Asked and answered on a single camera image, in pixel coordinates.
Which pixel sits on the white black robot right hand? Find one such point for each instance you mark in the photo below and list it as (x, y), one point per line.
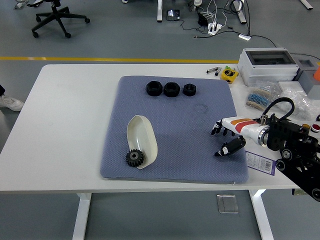
(247, 127)

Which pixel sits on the white square dish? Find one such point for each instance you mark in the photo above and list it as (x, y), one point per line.
(143, 140)

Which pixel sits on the large black gear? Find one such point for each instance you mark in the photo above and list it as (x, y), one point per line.
(135, 158)

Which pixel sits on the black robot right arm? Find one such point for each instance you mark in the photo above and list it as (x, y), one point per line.
(282, 135)

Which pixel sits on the white flat box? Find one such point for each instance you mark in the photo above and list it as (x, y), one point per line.
(290, 84)

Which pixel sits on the small black hex nut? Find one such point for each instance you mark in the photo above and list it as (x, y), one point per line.
(189, 89)

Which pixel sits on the large black hex nut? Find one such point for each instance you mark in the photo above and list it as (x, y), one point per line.
(171, 89)
(153, 88)

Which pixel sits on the blue resistor strip bundle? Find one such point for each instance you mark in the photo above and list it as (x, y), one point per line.
(257, 98)

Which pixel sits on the purple white label card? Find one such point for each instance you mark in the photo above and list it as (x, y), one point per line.
(261, 163)

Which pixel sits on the yellow tape measure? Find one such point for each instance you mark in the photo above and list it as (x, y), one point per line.
(229, 75)

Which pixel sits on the yellow round button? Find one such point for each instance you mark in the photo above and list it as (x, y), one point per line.
(305, 126)

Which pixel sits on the clear plastic bag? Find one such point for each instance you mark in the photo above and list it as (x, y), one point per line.
(300, 100)

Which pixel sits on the small green item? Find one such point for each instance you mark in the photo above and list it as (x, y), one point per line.
(227, 67)

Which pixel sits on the black silver marker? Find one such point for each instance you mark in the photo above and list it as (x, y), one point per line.
(212, 70)

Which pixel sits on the blue-grey textured mat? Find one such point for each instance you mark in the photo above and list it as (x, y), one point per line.
(180, 140)

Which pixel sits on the red round button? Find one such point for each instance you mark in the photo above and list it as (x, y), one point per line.
(316, 127)

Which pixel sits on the grey plastic case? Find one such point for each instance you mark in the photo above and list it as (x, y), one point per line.
(306, 75)

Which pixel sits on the clear floor hatch plate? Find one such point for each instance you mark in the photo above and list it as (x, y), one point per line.
(227, 203)

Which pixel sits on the orange block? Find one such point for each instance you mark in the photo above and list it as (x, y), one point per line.
(317, 73)

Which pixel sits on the white power adapter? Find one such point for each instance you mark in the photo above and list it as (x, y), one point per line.
(244, 37)

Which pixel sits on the white power strip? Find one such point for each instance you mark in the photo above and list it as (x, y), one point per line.
(214, 27)

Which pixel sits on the white desk leg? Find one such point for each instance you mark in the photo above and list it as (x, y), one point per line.
(241, 12)
(159, 11)
(307, 3)

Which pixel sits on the black power adapter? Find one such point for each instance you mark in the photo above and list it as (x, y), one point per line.
(202, 18)

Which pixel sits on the black device with screen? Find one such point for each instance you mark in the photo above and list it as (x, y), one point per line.
(173, 15)

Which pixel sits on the white table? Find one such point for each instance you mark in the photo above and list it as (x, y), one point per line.
(62, 112)

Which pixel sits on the black office chair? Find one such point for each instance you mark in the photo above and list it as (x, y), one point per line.
(56, 16)

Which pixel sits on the person's white shoe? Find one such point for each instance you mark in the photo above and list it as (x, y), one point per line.
(11, 103)

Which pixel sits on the person's leg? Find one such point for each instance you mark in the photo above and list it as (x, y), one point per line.
(2, 90)

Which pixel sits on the grey electrical enclosure box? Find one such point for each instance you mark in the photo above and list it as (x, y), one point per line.
(267, 67)

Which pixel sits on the silver metal bracket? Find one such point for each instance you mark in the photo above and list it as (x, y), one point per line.
(20, 4)

